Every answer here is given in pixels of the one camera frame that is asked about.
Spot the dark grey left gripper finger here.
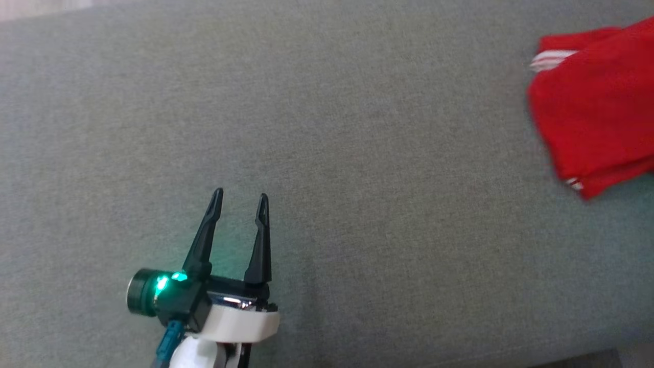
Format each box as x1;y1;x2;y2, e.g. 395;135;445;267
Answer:
244;193;273;286
182;188;224;280

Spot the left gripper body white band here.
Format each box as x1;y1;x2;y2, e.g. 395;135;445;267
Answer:
202;277;281;342

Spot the red and white jersey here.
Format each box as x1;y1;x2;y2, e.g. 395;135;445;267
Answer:
527;16;654;201

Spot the large grey sofa seat cushion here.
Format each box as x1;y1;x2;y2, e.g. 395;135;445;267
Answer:
0;0;654;368

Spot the blue cable connector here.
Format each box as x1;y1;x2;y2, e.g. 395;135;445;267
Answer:
155;319;185;368

